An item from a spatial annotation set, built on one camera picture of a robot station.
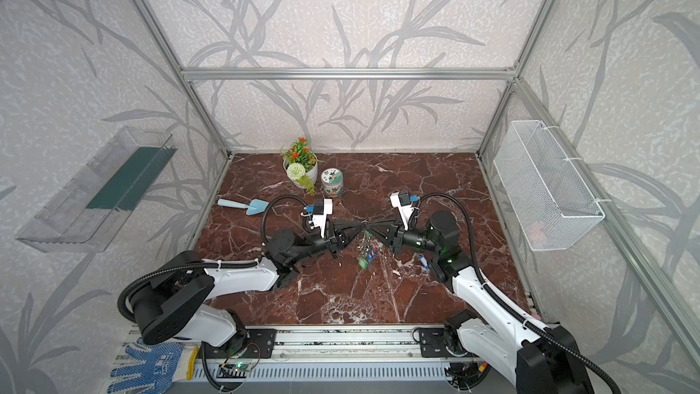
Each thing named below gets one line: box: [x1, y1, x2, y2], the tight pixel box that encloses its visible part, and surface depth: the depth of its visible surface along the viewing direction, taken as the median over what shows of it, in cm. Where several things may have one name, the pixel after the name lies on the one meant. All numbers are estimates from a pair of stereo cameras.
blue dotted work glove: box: [107, 337, 196, 394], surface depth 71 cm
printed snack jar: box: [320, 167, 344, 198], surface depth 104 cm
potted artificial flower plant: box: [280, 137, 326, 197], surface depth 101 cm
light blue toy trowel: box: [216, 198, 270, 217], surface depth 104 cm
